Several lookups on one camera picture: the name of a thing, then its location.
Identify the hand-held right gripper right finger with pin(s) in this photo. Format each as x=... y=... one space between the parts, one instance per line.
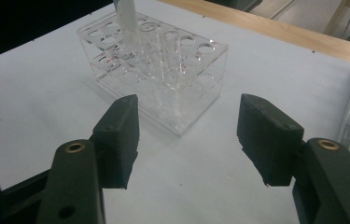
x=269 y=140

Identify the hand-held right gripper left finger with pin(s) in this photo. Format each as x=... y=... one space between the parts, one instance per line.
x=118 y=140

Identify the clear acrylic tube rack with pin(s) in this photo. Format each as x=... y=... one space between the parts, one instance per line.
x=175 y=77

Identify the orange cap test tube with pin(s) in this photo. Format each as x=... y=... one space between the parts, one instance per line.
x=129 y=21

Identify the dark grey cabinet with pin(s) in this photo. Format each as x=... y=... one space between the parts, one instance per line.
x=235 y=3

